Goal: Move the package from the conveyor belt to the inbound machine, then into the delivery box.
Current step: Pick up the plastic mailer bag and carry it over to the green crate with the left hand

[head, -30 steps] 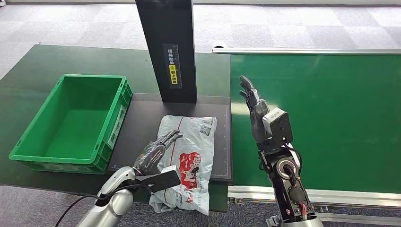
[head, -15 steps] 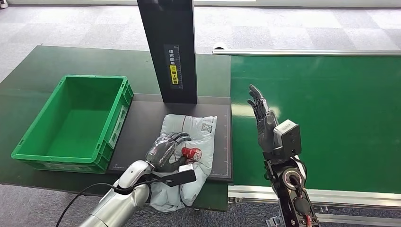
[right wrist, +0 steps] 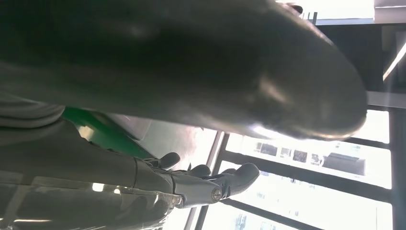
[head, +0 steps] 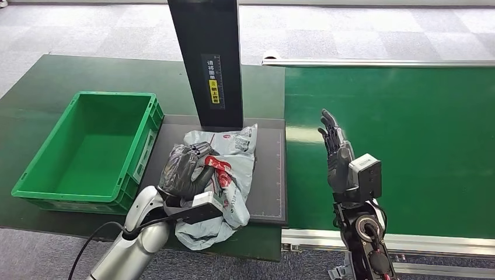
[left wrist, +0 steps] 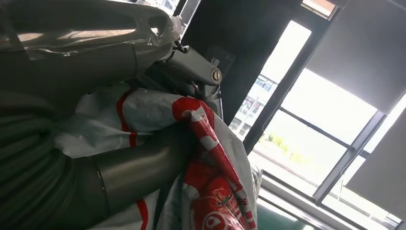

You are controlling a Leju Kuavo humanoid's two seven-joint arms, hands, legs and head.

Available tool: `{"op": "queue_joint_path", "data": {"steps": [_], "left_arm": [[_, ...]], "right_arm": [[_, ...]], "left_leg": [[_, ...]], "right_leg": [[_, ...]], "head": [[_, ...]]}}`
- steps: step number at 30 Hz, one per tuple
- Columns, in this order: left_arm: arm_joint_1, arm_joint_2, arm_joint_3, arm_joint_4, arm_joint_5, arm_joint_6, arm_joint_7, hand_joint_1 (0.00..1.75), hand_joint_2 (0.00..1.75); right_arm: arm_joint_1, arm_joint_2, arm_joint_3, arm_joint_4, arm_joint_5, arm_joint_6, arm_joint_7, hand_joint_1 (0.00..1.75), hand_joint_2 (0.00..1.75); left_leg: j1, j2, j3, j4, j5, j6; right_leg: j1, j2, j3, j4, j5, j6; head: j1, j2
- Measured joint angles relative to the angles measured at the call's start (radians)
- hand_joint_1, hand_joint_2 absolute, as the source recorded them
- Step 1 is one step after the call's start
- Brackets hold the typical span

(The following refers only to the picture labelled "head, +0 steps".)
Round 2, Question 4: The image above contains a metal conveyor bracket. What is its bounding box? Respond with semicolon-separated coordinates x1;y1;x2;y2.
327;251;354;280

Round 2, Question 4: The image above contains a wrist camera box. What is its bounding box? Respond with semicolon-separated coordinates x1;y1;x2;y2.
347;153;383;203
163;191;224;226

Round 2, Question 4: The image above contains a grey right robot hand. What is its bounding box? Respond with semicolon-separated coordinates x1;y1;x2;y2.
317;108;355;195

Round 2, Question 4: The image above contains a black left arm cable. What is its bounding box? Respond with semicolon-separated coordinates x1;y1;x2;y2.
67;216;171;280

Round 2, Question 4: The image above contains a green plastic crate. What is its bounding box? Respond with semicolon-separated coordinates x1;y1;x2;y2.
11;91;165;216

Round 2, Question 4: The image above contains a silver conveyor side rail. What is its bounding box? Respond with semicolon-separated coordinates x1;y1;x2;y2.
261;49;495;69
280;227;495;258

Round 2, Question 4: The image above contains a green conveyor belt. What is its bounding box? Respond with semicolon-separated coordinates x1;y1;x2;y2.
284;66;495;240

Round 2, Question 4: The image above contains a grey plastic mailer package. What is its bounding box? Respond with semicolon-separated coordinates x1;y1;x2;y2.
169;123;259;251

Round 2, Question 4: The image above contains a black inbound scanner machine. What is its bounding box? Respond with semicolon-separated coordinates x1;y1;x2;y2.
138;0;289;228

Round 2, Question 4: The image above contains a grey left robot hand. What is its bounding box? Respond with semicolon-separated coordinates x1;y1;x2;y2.
158;141;216;201

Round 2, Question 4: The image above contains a black yellow column label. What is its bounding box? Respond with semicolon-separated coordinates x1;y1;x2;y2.
200;53;226;111

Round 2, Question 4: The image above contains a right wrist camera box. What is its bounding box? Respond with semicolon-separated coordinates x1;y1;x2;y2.
347;153;383;203

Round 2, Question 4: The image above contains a dark green table mat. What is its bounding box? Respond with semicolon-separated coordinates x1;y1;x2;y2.
0;54;286;263

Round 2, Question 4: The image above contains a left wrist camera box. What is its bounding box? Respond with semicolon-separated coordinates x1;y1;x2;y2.
163;191;224;226

